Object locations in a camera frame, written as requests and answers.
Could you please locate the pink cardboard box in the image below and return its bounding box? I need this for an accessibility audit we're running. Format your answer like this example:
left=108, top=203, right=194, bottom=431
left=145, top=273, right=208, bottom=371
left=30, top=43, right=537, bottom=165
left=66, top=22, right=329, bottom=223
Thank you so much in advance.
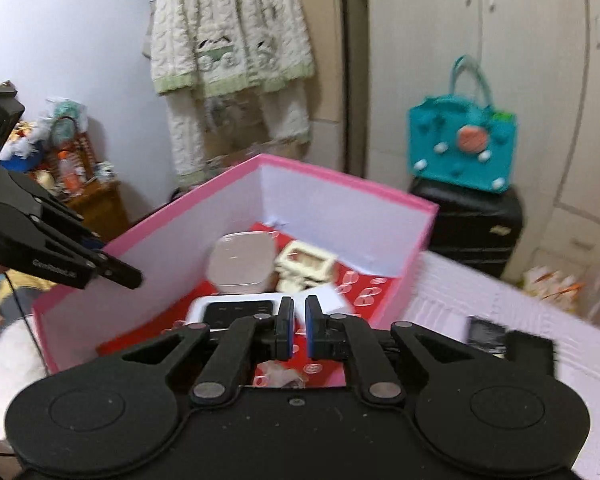
left=32, top=154, right=440, bottom=391

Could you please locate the basket of toys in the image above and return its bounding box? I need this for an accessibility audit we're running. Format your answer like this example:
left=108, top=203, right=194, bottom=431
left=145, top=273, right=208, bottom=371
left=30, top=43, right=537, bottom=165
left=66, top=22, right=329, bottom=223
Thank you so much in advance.
left=0, top=97, right=118, bottom=196

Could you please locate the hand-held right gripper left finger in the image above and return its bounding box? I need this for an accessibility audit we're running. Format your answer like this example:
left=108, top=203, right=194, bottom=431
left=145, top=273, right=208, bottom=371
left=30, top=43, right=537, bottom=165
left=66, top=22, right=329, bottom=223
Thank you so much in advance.
left=100, top=296, right=296, bottom=407

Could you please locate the teal felt handbag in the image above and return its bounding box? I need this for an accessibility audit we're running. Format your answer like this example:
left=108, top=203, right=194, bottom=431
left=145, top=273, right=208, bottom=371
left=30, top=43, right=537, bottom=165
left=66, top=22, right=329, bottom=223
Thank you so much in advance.
left=407, top=55, right=518, bottom=193

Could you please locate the beige wardrobe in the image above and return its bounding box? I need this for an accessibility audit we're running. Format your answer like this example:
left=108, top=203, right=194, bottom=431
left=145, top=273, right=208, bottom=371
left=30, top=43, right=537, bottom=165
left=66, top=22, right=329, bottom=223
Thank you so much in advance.
left=365, top=0, right=600, bottom=281

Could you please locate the small white box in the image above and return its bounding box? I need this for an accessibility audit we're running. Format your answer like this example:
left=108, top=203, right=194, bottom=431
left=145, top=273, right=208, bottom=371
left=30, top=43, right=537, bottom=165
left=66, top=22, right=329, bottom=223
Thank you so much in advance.
left=292, top=285, right=353, bottom=318

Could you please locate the pale pink rounded case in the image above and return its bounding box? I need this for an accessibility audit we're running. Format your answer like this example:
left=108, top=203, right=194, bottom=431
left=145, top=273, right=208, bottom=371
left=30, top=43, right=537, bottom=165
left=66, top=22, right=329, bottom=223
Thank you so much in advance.
left=206, top=232, right=275, bottom=295

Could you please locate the tall cardboard box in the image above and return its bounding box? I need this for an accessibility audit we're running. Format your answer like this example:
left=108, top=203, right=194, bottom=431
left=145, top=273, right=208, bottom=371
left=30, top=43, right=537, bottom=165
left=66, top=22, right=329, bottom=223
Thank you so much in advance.
left=205, top=0, right=348, bottom=176

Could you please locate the white green knit cardigan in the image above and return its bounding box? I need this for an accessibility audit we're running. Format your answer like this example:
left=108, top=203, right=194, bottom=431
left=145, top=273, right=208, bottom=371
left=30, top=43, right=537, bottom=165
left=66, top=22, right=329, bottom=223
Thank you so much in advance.
left=142, top=0, right=315, bottom=191

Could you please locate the wooden cabinet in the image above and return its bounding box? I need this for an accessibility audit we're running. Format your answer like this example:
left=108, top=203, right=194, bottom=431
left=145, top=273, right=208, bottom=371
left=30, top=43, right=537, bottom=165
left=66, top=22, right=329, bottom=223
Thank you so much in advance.
left=65, top=180, right=131, bottom=246

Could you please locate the cream plastic holder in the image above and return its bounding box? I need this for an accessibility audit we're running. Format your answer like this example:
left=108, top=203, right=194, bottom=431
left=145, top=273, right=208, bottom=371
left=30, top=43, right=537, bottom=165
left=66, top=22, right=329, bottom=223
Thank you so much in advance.
left=274, top=240, right=338, bottom=292

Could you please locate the white device with dark screen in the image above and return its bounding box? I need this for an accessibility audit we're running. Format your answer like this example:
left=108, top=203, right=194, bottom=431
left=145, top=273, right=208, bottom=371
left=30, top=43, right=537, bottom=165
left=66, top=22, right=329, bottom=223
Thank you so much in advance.
left=189, top=294, right=293, bottom=333

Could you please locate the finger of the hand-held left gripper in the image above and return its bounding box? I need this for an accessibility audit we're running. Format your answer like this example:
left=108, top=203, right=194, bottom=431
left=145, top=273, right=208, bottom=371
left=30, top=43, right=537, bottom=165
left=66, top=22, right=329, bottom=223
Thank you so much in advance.
left=0, top=209, right=143, bottom=291
left=9, top=171, right=102, bottom=252

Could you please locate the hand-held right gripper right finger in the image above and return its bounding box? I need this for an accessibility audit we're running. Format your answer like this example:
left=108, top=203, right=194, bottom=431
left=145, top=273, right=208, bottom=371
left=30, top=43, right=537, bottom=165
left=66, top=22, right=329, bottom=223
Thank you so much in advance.
left=305, top=295, right=486, bottom=407

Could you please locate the black plastic tray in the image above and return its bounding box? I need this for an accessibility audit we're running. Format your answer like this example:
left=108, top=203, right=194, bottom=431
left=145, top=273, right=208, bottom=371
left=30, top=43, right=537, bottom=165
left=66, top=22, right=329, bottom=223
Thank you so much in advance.
left=506, top=330, right=557, bottom=377

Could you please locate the small black case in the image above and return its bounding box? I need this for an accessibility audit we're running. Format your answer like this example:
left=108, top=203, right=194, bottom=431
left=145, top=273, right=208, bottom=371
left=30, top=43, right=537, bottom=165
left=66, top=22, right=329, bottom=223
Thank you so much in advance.
left=466, top=316, right=508, bottom=359

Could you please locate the striped tablecloth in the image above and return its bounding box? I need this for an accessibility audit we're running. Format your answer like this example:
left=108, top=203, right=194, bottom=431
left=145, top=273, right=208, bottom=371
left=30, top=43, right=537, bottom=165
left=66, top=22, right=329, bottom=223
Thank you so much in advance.
left=0, top=250, right=600, bottom=480

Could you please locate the black suitcase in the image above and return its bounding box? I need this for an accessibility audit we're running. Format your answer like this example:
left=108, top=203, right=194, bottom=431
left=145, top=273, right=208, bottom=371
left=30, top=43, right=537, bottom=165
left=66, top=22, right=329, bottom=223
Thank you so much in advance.
left=409, top=177, right=524, bottom=281

